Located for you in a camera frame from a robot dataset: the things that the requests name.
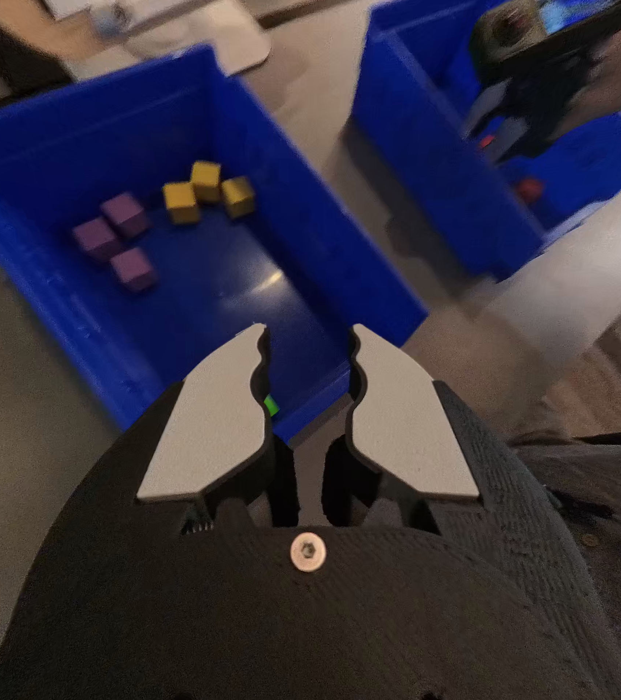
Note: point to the yellow wooden cube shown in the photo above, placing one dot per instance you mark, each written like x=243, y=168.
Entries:
x=238, y=197
x=182, y=202
x=206, y=180

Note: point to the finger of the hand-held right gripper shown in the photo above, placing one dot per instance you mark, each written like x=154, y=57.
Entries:
x=485, y=109
x=510, y=139

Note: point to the blue plastic bin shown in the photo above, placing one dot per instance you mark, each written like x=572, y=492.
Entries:
x=42, y=158
x=425, y=136

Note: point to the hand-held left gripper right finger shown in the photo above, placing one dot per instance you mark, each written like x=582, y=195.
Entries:
x=414, y=432

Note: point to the purple wooden cube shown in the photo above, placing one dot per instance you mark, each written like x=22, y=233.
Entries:
x=132, y=270
x=96, y=239
x=124, y=214

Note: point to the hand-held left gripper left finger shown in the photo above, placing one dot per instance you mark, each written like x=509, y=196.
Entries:
x=206, y=432

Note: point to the green wooden cube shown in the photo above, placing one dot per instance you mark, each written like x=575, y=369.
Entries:
x=272, y=406

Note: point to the white document stand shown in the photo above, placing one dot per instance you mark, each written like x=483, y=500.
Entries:
x=234, y=44

